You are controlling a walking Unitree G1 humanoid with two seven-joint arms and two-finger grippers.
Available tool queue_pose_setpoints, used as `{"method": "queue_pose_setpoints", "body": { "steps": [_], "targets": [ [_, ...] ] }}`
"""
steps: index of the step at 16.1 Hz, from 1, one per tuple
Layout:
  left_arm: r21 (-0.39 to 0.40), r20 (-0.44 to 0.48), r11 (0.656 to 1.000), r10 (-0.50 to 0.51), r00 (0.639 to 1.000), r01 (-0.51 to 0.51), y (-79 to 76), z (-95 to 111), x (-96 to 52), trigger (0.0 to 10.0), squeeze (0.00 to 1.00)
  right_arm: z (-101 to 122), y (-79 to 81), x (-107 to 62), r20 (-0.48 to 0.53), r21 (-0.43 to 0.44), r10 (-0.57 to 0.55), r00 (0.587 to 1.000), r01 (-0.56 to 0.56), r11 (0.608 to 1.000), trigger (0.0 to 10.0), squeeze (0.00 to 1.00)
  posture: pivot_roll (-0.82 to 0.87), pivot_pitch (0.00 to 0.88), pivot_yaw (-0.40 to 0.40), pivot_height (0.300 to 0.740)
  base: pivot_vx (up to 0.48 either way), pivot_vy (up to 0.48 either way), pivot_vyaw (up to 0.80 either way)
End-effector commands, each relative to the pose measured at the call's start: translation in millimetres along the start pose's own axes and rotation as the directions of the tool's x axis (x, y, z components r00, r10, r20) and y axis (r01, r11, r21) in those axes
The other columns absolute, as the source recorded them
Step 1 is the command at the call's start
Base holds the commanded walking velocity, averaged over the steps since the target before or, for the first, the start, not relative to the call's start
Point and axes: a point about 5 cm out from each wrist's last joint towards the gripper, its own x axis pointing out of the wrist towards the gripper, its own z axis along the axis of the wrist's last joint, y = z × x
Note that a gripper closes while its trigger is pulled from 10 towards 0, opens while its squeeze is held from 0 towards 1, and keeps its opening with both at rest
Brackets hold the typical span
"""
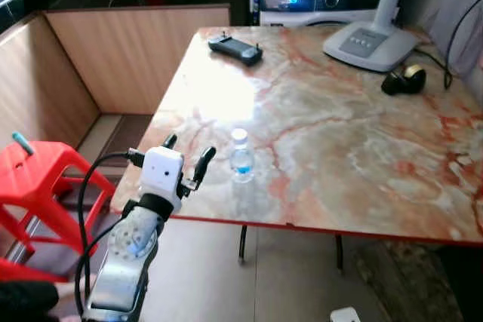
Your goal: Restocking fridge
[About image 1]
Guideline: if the black round object gold top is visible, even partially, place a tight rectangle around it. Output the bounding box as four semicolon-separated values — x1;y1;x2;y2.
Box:
381;65;427;97

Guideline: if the marble top table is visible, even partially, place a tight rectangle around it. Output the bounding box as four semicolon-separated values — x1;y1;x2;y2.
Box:
112;25;483;271

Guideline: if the teal handle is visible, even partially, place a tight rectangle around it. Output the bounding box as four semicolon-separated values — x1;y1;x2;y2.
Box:
11;132;35;156

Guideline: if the person hand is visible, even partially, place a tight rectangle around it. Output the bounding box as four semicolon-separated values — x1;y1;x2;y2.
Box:
54;283;78;298

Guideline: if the red plastic stool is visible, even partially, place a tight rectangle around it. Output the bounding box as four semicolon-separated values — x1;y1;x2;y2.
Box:
0;141;118;284

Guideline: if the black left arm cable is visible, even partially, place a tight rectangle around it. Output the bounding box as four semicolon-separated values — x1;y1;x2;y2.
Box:
74;150;144;315

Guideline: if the wooden panel cabinet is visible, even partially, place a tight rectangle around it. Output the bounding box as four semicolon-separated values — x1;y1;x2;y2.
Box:
0;4;232;146

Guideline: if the clear water bottle blue label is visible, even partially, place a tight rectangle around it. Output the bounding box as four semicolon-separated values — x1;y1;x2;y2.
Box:
230;128;255;184

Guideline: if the black handheld device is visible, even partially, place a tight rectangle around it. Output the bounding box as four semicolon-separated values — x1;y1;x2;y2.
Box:
208;33;263;66

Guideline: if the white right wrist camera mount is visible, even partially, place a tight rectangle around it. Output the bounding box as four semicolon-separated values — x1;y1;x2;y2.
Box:
330;307;361;322

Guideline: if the person black sleeve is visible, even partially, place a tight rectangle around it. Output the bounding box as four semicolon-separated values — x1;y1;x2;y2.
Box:
0;281;61;322

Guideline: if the black fan power cable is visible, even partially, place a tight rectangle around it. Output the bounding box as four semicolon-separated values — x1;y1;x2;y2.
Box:
414;0;483;90

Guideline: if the white standing fan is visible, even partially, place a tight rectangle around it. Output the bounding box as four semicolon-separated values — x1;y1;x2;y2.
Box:
323;0;450;73

